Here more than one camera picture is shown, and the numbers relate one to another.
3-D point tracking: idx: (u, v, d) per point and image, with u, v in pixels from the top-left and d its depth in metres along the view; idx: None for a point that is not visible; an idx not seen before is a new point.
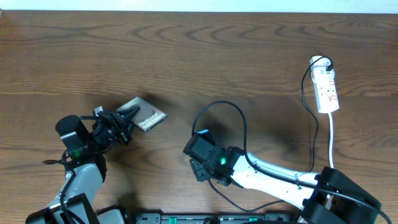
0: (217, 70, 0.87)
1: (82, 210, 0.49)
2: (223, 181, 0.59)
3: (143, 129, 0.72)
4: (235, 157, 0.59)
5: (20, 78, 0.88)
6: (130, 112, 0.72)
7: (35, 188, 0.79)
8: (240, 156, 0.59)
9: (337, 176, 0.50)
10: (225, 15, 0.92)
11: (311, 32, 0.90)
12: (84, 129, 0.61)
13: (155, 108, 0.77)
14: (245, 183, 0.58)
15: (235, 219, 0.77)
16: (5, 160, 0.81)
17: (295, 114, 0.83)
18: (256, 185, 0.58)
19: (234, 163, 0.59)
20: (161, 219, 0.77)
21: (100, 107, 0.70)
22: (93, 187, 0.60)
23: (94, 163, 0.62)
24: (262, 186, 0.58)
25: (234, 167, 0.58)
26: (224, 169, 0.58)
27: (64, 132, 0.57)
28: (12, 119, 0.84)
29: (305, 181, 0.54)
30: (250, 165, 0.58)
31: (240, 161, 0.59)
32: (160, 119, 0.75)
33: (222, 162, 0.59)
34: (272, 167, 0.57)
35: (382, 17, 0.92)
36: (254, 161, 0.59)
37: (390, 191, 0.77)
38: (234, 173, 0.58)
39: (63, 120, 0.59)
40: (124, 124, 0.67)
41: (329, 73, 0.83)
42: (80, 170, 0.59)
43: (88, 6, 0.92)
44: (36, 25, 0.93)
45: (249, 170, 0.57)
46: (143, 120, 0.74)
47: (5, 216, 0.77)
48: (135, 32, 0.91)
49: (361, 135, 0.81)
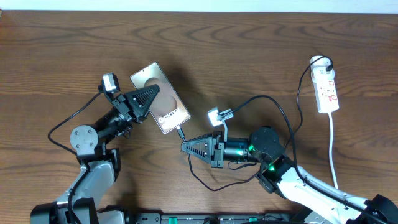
0: (217, 70, 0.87)
1: (86, 216, 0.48)
2: (270, 188, 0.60)
3: (161, 128, 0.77)
4: (285, 167, 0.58)
5: (20, 78, 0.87)
6: (146, 100, 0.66)
7: (35, 187, 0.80)
8: (291, 168, 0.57)
9: (390, 206, 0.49)
10: (226, 15, 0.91)
11: (312, 32, 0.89)
12: (101, 142, 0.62)
13: (177, 100, 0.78)
14: (291, 193, 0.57)
15: (235, 219, 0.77)
16: (5, 160, 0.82)
17: (296, 114, 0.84)
18: (302, 198, 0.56)
19: (283, 172, 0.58)
20: (161, 219, 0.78)
21: (111, 79, 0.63)
22: (104, 185, 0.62)
23: (109, 161, 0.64)
24: (308, 202, 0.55)
25: (283, 175, 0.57)
26: (270, 175, 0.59)
27: (83, 150, 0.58)
28: (12, 121, 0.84)
29: (354, 202, 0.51)
30: (300, 177, 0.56)
31: (288, 172, 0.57)
32: (183, 117, 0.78)
33: (270, 168, 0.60)
34: (322, 183, 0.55)
35: (385, 15, 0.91)
36: (304, 175, 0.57)
37: (388, 190, 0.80)
38: (282, 182, 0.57)
39: (78, 132, 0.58)
40: (142, 118, 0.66)
41: (329, 73, 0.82)
42: (94, 167, 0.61)
43: (87, 7, 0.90)
44: (33, 24, 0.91)
45: (297, 182, 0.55)
46: (164, 114, 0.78)
47: (8, 214, 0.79)
48: (135, 32, 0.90)
49: (360, 135, 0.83)
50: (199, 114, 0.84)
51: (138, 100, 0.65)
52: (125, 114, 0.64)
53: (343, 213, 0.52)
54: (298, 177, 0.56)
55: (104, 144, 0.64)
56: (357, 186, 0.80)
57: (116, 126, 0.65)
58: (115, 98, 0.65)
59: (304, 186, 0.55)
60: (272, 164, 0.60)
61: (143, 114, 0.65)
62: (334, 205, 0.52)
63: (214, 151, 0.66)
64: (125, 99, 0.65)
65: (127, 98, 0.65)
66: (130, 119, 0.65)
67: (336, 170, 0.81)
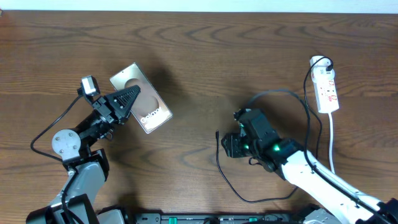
0: (217, 70, 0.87)
1: (83, 211, 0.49)
2: (270, 167, 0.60)
3: (145, 129, 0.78)
4: (291, 149, 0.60)
5: (20, 78, 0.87)
6: (127, 101, 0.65)
7: (35, 187, 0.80)
8: (300, 152, 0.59)
9: None
10: (226, 15, 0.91)
11: (312, 32, 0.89)
12: (85, 144, 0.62)
13: (159, 100, 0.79)
14: (298, 178, 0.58)
15: (235, 219, 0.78)
16: (5, 160, 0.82)
17: (296, 114, 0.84)
18: (310, 186, 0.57)
19: (289, 155, 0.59)
20: (161, 219, 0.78)
21: (90, 82, 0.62)
22: (95, 185, 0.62)
23: (97, 161, 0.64)
24: (315, 190, 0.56)
25: (288, 158, 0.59)
26: (274, 155, 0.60)
27: (67, 155, 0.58)
28: (11, 121, 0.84)
29: (365, 201, 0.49)
30: (308, 164, 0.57)
31: (296, 155, 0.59)
32: (165, 117, 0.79)
33: (275, 149, 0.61)
34: (332, 176, 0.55)
35: (385, 15, 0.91)
36: (313, 162, 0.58)
37: (388, 191, 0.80)
38: (286, 163, 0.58)
39: (60, 138, 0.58)
40: (124, 119, 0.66)
41: (329, 73, 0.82)
42: (82, 168, 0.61)
43: (87, 7, 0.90)
44: (33, 24, 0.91)
45: (305, 167, 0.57)
46: (146, 114, 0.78)
47: (7, 215, 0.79)
48: (135, 33, 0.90)
49: (360, 135, 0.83)
50: (199, 114, 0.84)
51: (119, 101, 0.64)
52: (106, 116, 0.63)
53: (352, 210, 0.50)
54: (307, 163, 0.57)
55: (87, 147, 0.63)
56: (357, 186, 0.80)
57: (98, 129, 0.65)
58: (96, 101, 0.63)
59: (311, 173, 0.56)
60: (277, 144, 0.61)
61: (125, 114, 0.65)
62: (344, 200, 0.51)
63: (231, 145, 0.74)
64: (106, 101, 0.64)
65: (109, 100, 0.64)
66: (112, 121, 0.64)
67: (336, 171, 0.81)
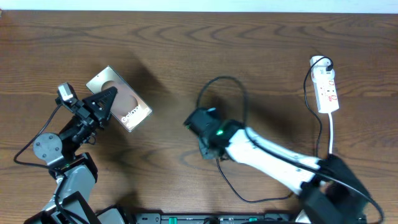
0: (217, 70, 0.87)
1: (79, 207, 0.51)
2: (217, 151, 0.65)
3: (127, 127, 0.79)
4: (234, 131, 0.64)
5: (20, 78, 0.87)
6: (106, 102, 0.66)
7: (35, 188, 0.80)
8: (240, 130, 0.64)
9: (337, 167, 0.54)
10: (226, 15, 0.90)
11: (312, 32, 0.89)
12: (68, 147, 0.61)
13: (137, 99, 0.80)
14: (244, 157, 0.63)
15: (235, 219, 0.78)
16: (5, 160, 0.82)
17: (296, 114, 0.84)
18: (255, 160, 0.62)
19: (231, 136, 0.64)
20: (161, 219, 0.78)
21: (65, 88, 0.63)
22: (85, 188, 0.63)
23: (83, 163, 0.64)
24: (260, 163, 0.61)
25: (231, 139, 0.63)
26: (220, 139, 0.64)
27: (50, 158, 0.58)
28: (11, 121, 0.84)
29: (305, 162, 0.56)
30: (250, 140, 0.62)
31: (237, 134, 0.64)
32: (145, 114, 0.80)
33: (219, 132, 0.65)
34: (273, 147, 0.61)
35: (385, 15, 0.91)
36: (254, 137, 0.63)
37: (389, 190, 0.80)
38: (231, 145, 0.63)
39: (40, 143, 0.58)
40: (104, 121, 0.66)
41: (329, 73, 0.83)
42: (69, 173, 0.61)
43: (87, 7, 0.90)
44: (33, 24, 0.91)
45: (248, 144, 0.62)
46: (126, 113, 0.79)
47: (7, 214, 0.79)
48: (135, 32, 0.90)
49: (360, 135, 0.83)
50: None
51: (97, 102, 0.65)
52: (86, 118, 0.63)
53: (294, 173, 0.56)
54: (247, 139, 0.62)
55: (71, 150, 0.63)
56: None
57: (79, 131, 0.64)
58: (74, 105, 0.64)
59: (254, 149, 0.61)
60: (221, 129, 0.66)
61: (105, 116, 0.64)
62: (288, 166, 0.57)
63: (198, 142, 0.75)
64: (84, 104, 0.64)
65: (86, 102, 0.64)
66: (92, 122, 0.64)
67: None
